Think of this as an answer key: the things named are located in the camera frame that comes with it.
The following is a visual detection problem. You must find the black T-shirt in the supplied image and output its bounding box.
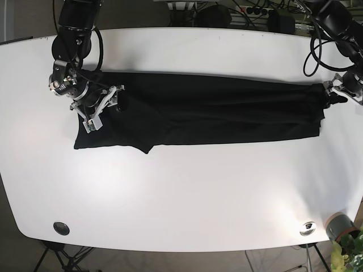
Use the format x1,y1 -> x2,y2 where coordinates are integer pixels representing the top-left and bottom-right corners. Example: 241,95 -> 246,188
74,73 -> 327,153

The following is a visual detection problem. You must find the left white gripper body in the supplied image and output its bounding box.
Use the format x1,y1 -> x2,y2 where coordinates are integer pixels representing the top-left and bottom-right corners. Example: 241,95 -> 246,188
323,72 -> 362,106

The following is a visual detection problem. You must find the grey plant pot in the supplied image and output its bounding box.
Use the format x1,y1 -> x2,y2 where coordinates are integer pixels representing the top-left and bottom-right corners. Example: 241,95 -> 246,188
324,212 -> 359,243

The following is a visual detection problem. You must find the green potted plant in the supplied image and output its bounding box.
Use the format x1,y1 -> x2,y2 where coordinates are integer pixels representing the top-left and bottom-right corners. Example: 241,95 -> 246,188
331,228 -> 362,272

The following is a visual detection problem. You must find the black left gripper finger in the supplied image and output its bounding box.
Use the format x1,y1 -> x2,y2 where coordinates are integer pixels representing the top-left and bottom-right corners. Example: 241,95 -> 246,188
324,92 -> 348,108

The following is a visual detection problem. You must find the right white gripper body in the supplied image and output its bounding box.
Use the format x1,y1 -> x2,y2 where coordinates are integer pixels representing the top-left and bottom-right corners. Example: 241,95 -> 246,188
70,84 -> 125,133

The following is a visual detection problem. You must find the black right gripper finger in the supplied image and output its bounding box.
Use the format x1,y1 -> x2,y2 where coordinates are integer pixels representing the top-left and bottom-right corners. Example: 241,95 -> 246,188
116,93 -> 128,112

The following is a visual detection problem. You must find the silver table grommet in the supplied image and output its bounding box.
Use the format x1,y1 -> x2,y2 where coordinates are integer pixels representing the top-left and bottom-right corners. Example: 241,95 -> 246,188
299,222 -> 316,236

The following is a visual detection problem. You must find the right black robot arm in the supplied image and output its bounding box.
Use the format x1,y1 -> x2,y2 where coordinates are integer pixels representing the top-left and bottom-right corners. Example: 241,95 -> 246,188
49,1 -> 125,133

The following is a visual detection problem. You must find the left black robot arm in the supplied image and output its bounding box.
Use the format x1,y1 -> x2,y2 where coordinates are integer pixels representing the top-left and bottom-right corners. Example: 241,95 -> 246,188
294,1 -> 362,106

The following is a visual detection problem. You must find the black table grommet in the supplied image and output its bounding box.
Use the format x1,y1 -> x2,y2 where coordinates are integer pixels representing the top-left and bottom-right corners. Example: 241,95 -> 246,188
53,222 -> 70,236

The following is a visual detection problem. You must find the white power strip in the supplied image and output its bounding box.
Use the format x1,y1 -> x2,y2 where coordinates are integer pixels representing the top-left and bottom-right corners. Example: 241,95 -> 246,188
239,6 -> 273,16

